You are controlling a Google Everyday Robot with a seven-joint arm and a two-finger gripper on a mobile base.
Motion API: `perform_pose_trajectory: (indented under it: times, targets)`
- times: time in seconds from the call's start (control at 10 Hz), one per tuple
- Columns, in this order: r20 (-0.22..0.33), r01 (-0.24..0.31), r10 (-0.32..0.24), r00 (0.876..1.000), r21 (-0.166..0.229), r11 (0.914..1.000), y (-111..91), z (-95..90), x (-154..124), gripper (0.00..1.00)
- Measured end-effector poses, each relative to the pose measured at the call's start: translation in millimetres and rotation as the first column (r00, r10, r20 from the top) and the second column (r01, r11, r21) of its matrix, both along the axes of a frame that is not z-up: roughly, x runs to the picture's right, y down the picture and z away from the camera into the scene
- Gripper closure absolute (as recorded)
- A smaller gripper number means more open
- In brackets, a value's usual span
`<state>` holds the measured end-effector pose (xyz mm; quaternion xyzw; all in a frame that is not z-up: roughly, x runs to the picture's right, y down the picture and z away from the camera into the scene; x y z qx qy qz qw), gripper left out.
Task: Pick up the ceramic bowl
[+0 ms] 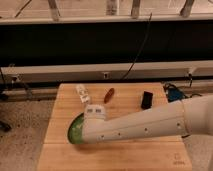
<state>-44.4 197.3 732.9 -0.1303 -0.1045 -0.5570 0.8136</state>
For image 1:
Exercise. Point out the wooden table board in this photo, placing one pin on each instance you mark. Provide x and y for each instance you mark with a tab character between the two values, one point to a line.
158	154

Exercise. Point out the blue object with cables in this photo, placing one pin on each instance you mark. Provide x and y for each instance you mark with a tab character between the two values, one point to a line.
173	93

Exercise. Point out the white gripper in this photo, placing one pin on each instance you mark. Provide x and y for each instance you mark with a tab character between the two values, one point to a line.
93	111

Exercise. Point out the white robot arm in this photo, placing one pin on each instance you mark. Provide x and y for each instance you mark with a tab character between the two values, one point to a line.
182	117

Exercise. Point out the brown sausage-shaped object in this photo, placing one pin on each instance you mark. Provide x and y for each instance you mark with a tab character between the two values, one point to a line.
109	95

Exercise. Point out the black rectangular block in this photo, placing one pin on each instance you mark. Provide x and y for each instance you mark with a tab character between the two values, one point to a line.
146	102

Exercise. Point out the white wall rail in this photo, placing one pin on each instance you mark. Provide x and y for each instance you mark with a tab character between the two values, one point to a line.
106	72

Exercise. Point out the green ceramic bowl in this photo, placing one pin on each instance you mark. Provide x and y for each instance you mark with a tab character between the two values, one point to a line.
74	133

